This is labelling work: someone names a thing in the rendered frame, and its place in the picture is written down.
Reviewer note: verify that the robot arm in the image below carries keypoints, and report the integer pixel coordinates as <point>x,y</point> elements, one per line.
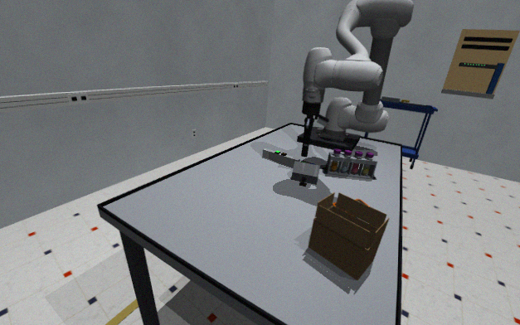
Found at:
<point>356,73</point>

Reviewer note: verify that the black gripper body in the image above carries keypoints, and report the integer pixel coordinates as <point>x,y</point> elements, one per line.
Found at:
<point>311,110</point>

